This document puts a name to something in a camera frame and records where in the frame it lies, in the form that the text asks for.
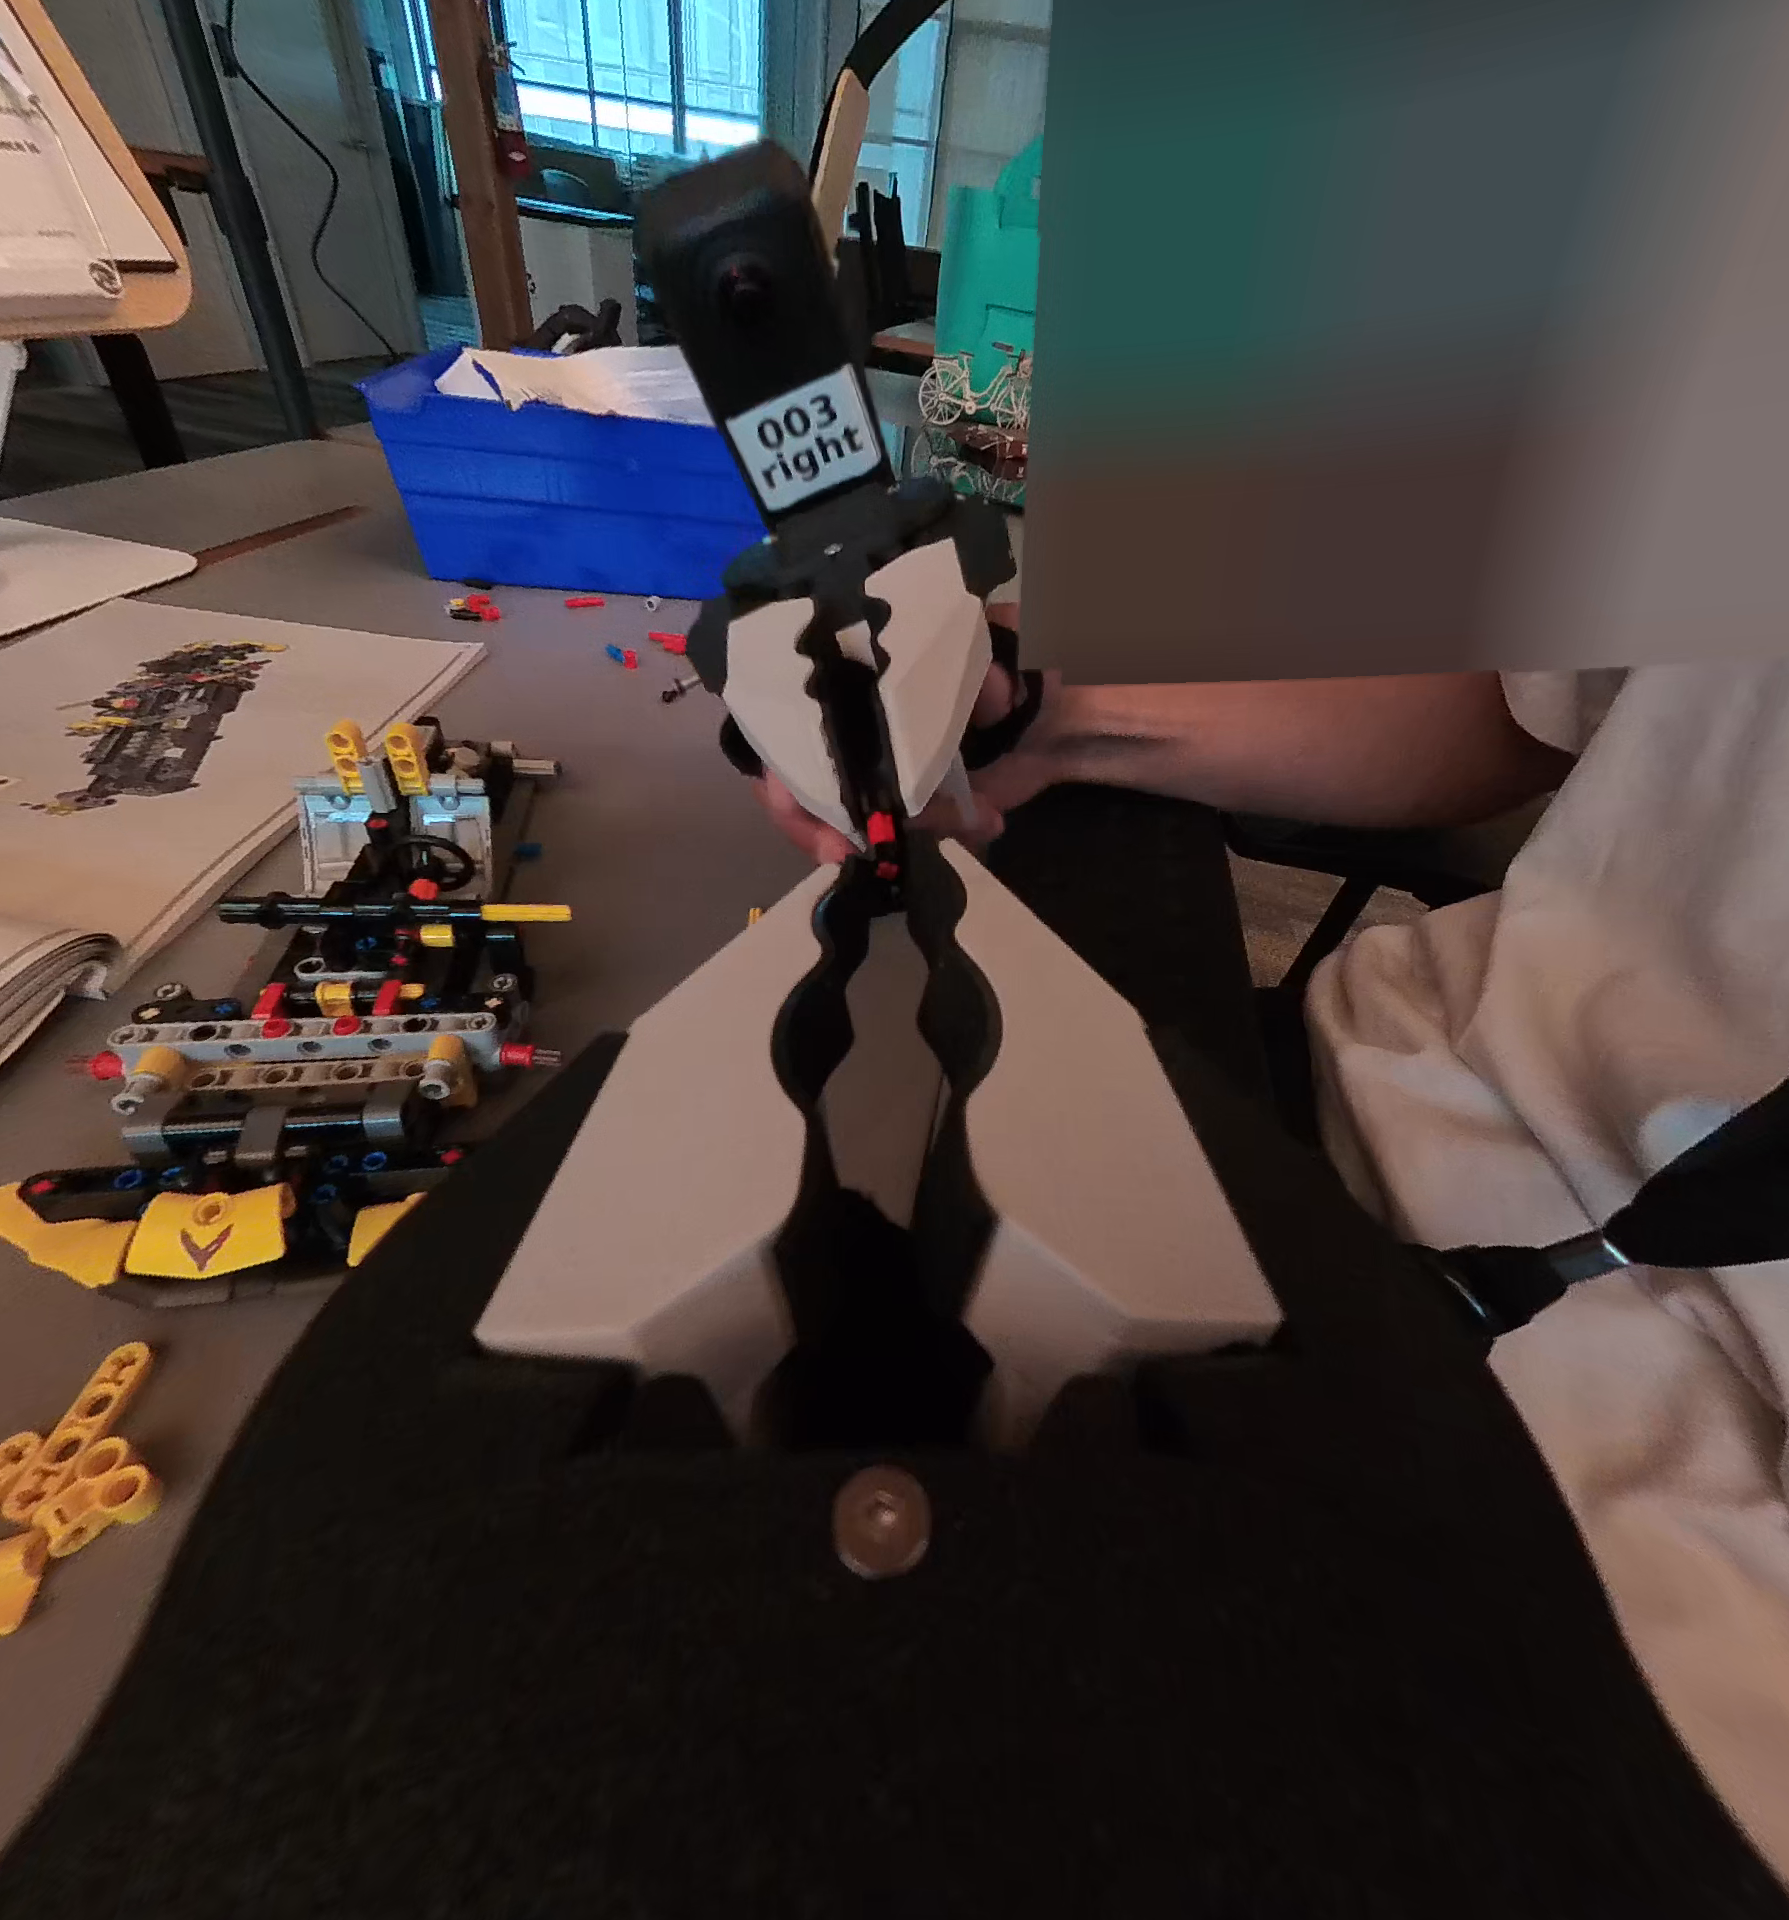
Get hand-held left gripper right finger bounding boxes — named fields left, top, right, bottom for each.
left=900, top=836, right=1286, bottom=1448

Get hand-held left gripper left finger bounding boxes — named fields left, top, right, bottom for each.
left=472, top=858, right=875, bottom=1448

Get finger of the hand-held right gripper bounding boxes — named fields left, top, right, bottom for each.
left=721, top=598, right=854, bottom=842
left=868, top=540, right=995, bottom=822

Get person's right forearm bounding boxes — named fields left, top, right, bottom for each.
left=1044, top=668, right=1581, bottom=836

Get lego car chassis model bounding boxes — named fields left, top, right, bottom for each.
left=0, top=718, right=574, bottom=1303

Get pile of yellow lego pieces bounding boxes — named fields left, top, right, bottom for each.
left=0, top=1339, right=167, bottom=1640

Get person's right hand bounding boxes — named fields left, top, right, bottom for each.
left=750, top=672, right=1061, bottom=870

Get scatter of red blue pins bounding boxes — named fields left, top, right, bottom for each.
left=441, top=589, right=696, bottom=711

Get white papers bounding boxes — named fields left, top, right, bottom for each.
left=432, top=343, right=726, bottom=432

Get brown flat box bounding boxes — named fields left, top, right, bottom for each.
left=923, top=426, right=1034, bottom=507

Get teal carry bag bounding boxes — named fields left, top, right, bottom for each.
left=927, top=147, right=1049, bottom=362

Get black dimpled pad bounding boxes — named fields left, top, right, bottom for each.
left=981, top=784, right=1274, bottom=1086

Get blue plastic bin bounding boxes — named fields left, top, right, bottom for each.
left=355, top=344, right=778, bottom=606

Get black office chair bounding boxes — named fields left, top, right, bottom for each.
left=1220, top=807, right=1515, bottom=1056

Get black metal pole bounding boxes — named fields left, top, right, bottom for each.
left=156, top=0, right=329, bottom=441

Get open instruction booklet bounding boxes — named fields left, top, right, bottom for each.
left=0, top=598, right=490, bottom=1132

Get printed task sheet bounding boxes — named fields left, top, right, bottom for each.
left=0, top=0, right=179, bottom=282

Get white document stand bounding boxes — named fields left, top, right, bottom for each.
left=0, top=339, right=201, bottom=665

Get white wire bicycle model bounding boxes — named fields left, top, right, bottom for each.
left=912, top=343, right=1034, bottom=432

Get wooden post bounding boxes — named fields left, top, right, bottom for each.
left=426, top=0, right=539, bottom=356

